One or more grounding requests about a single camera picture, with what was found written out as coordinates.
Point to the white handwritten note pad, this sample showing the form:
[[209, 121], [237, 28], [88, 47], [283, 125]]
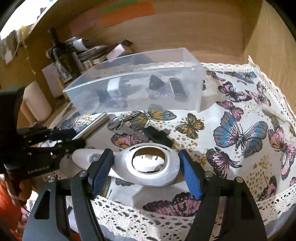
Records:
[[51, 74]]

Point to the clear plastic storage box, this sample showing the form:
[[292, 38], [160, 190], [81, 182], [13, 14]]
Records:
[[169, 79]]

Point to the white handheld massager device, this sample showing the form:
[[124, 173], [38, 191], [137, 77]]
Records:
[[146, 164]]

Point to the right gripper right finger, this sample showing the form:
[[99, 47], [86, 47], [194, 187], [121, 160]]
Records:
[[241, 219]]

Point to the butterfly print lace cloth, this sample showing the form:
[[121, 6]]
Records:
[[127, 211]]

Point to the orange paper note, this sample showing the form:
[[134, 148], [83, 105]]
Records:
[[142, 8]]

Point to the silver metal tube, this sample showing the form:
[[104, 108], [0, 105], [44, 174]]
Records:
[[97, 123]]

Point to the silver keys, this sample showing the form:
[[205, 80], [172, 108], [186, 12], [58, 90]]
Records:
[[120, 126]]

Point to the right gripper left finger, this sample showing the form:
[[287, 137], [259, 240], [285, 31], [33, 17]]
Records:
[[48, 219]]

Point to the dark elephant label wine bottle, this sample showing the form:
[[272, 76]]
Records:
[[63, 59]]

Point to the pink paper note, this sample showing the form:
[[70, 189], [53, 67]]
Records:
[[82, 22]]

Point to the white travel power adapter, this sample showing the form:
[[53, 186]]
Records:
[[116, 87]]

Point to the green paper note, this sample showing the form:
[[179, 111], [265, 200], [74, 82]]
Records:
[[118, 5]]

